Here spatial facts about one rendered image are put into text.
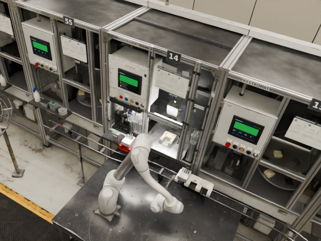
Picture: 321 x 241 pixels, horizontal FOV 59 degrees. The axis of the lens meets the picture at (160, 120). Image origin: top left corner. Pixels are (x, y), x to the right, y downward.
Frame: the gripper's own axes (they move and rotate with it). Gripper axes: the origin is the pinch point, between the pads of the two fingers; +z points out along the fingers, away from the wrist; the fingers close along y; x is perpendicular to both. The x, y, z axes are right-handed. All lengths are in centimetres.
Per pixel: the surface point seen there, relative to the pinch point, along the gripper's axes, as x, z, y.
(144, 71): 51, 20, 91
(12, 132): 261, 16, -88
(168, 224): -14.4, -35.5, -19.8
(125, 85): 68, 17, 71
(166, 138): 27.7, 39.1, 5.8
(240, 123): -41, 17, 78
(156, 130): 44, 48, 3
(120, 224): 23, -57, -20
